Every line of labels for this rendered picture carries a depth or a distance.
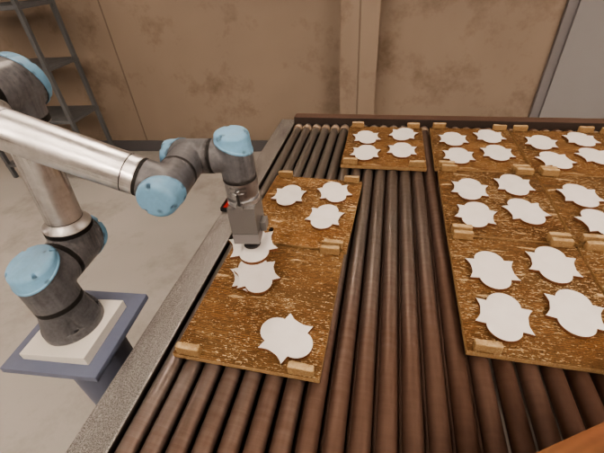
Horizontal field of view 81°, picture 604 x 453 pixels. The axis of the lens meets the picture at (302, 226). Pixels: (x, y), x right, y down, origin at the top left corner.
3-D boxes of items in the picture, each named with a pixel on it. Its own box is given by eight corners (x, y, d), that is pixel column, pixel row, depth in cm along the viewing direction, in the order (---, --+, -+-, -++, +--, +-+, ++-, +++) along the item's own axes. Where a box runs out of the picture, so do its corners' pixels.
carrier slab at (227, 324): (173, 357, 84) (172, 353, 83) (235, 244, 115) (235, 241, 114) (319, 384, 77) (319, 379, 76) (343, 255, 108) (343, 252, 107)
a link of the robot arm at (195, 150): (146, 155, 69) (199, 154, 68) (168, 131, 78) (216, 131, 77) (157, 189, 74) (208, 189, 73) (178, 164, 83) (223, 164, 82)
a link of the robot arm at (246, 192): (259, 169, 82) (253, 188, 75) (262, 186, 85) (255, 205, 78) (227, 169, 83) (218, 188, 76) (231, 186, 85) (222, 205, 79)
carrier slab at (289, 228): (239, 241, 116) (239, 237, 115) (277, 178, 147) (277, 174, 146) (346, 254, 108) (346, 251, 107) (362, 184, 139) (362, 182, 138)
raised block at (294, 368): (287, 374, 77) (286, 367, 76) (289, 366, 79) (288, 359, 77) (314, 378, 76) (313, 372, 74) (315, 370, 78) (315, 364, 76)
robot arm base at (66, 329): (31, 345, 92) (8, 322, 86) (66, 300, 104) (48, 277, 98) (84, 346, 90) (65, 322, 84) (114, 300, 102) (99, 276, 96)
